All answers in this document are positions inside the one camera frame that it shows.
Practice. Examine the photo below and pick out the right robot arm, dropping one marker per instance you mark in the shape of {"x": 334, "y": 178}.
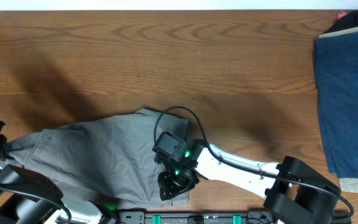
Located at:
{"x": 292, "y": 191}

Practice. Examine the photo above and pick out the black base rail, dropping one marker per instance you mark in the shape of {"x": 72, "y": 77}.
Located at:
{"x": 251, "y": 217}

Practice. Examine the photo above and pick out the black garment with pink tag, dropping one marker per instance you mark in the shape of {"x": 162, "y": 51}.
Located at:
{"x": 346, "y": 21}

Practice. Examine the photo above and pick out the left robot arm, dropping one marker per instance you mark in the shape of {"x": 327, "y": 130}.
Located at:
{"x": 29, "y": 197}

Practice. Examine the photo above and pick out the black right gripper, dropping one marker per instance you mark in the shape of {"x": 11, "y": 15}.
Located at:
{"x": 169, "y": 187}

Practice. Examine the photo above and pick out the grey shorts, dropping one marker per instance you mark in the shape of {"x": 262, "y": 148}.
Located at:
{"x": 108, "y": 161}

